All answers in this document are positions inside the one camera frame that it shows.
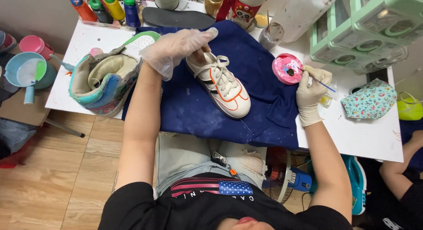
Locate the white and green shoe insole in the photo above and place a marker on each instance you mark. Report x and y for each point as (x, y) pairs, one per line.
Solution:
(143, 41)

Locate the person's left fingers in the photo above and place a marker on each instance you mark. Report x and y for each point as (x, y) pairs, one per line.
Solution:
(203, 38)

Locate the person's black printed t-shirt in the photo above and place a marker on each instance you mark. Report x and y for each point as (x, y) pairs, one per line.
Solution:
(185, 206)

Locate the pink and blue shoe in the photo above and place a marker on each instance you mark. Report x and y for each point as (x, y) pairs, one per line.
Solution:
(6, 41)

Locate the heap of dark clothes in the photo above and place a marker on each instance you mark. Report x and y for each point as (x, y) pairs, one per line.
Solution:
(15, 137)

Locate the pink plastic cup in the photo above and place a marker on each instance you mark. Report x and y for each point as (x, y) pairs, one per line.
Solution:
(34, 46)

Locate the low wooden side table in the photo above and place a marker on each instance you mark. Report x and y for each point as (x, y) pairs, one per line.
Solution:
(19, 107)

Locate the blue plastic water dipper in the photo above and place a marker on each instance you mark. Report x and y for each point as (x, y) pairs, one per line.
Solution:
(23, 69)

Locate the teal plastic appliance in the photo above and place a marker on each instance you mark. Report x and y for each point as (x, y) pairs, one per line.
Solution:
(356, 183)

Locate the person's light ripped jeans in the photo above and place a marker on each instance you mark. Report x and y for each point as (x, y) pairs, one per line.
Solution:
(185, 157)

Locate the pink round paint palette lid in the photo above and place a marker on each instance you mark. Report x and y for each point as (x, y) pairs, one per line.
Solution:
(284, 66)

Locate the navy blue cloth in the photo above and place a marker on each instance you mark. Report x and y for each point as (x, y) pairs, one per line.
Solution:
(198, 111)

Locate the amber glass jar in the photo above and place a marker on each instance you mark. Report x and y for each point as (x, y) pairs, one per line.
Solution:
(213, 2)

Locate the electric floor fan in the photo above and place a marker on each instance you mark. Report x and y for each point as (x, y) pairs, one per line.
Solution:
(281, 177)

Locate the glass jar of murky water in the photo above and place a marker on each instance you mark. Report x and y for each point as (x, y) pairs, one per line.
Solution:
(270, 36)

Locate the green plastic drawer organizer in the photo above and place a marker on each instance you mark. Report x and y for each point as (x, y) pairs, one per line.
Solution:
(360, 28)

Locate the teal plastic bowl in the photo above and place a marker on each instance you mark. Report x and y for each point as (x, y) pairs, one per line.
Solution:
(49, 77)

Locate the black car key fob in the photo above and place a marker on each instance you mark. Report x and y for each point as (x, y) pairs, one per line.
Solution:
(219, 159)

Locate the small yellow paint jar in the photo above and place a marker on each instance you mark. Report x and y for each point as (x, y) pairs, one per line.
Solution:
(326, 101)

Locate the person's right hand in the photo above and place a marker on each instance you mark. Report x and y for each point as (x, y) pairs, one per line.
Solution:
(307, 97)

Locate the black paint bottle green cap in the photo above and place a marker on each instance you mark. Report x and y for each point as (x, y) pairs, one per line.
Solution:
(99, 10)

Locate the black shoe insole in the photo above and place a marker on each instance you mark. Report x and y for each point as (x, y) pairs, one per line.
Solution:
(178, 17)

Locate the red and white cartoon bottle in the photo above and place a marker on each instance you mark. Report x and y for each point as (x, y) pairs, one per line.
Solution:
(244, 8)

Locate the yellow paint bottle green cap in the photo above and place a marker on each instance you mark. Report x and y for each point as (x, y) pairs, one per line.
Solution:
(114, 6)

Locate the orange paint bottle blue cap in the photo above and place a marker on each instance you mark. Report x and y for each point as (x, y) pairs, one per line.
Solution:
(82, 8)

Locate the lime green plastic container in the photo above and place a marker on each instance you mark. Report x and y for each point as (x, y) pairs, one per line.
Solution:
(409, 109)

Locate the white cylindrical container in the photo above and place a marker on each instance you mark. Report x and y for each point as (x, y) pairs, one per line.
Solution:
(165, 0)

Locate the floral fabric face mask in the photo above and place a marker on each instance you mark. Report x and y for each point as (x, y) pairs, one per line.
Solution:
(370, 99)

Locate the white sneaker with orange outline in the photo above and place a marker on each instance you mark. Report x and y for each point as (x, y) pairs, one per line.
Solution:
(224, 87)

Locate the colourful painted high-top sneaker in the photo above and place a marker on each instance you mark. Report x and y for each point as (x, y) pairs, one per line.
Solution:
(99, 84)

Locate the blue paint bottle green cap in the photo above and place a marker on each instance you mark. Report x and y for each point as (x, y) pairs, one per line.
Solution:
(131, 13)

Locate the white plastic jug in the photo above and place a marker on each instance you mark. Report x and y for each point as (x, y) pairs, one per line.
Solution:
(300, 11)

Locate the person's left hand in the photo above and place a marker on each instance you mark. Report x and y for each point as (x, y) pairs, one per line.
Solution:
(171, 48)

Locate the person's right fingers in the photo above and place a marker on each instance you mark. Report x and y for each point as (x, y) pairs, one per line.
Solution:
(317, 76)

